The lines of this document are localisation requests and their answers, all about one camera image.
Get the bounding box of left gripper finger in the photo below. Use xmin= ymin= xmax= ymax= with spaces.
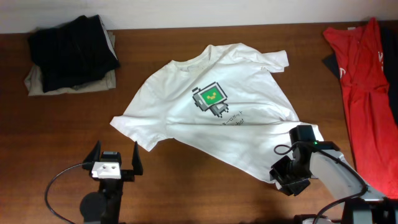
xmin=131 ymin=142 xmax=144 ymax=175
xmin=83 ymin=141 xmax=101 ymax=163

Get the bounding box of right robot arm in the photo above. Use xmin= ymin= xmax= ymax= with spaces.
xmin=269 ymin=125 xmax=397 ymax=224

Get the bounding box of black folded garment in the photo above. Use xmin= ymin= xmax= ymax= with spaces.
xmin=27 ymin=14 xmax=121 ymax=93

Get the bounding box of beige folded garment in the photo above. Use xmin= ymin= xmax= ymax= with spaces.
xmin=24 ymin=30 xmax=117 ymax=96

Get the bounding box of red t-shirt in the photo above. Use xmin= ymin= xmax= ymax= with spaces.
xmin=323 ymin=19 xmax=397 ymax=198

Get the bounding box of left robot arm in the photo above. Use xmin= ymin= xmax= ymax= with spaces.
xmin=80 ymin=141 xmax=144 ymax=224

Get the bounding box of white printed t-shirt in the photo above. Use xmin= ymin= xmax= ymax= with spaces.
xmin=109 ymin=42 xmax=324 ymax=189

